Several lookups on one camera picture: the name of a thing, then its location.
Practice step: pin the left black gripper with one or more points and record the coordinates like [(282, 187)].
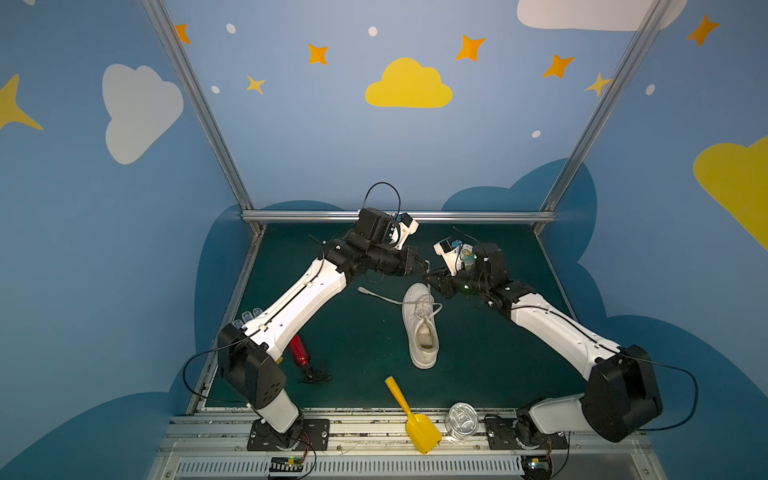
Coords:
[(410, 262)]

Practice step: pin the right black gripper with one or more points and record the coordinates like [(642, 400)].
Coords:
[(447, 283)]

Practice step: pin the white sneaker shoe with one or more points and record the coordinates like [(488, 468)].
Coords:
[(423, 341)]

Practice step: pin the white shoelace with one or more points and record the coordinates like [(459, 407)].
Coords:
[(390, 298)]

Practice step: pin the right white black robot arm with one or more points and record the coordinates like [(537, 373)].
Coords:
[(622, 394)]

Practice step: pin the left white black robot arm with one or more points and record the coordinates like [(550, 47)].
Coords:
[(247, 355)]

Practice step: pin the green white tin can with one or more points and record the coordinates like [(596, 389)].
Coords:
[(467, 258)]

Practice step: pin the yellow plastic toy shovel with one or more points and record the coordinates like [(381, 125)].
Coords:
[(422, 432)]

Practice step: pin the right small circuit board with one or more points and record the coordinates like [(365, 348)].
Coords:
[(536, 468)]

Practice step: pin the small circuit board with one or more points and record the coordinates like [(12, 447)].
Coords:
[(536, 468), (285, 467)]

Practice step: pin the left small circuit board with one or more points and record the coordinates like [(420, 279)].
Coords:
[(285, 467)]

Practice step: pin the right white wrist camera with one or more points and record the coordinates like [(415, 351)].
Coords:
[(449, 249)]

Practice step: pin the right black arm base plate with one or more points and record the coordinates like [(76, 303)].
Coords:
[(509, 433)]

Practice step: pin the aluminium frame back rail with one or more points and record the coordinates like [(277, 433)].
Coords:
[(466, 217)]

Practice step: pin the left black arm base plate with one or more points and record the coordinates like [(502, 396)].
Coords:
[(312, 434)]

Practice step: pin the aluminium front rail base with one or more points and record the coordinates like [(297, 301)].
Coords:
[(373, 444)]

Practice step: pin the aluminium frame right post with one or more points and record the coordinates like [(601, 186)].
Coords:
[(640, 44)]

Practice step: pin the aluminium frame post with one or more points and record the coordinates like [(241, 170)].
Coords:
[(640, 44), (174, 48)]

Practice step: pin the aluminium frame left post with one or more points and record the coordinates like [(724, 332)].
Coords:
[(174, 48)]

